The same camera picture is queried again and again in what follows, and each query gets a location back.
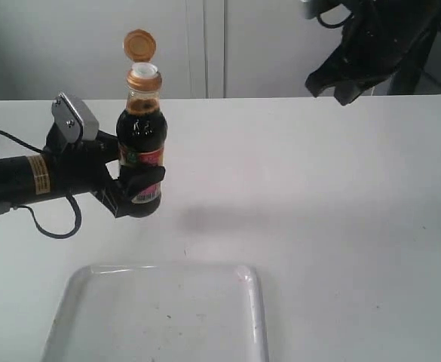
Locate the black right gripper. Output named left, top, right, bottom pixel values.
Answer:
left=305, top=0, right=441, bottom=106

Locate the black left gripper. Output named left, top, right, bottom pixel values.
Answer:
left=44, top=130, right=166, bottom=218

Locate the dark soy sauce bottle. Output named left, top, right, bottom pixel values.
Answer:
left=115, top=29, right=167, bottom=219

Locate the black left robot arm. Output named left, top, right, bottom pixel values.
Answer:
left=0, top=129, right=165, bottom=218

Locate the white plastic tray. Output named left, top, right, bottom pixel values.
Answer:
left=42, top=264, right=268, bottom=361

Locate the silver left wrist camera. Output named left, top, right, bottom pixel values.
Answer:
left=50, top=92, right=100, bottom=144

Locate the dark vertical post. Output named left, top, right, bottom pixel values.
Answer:
left=386, top=22, right=441, bottom=96

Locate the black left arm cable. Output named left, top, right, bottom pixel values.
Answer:
left=0, top=124, right=83, bottom=239

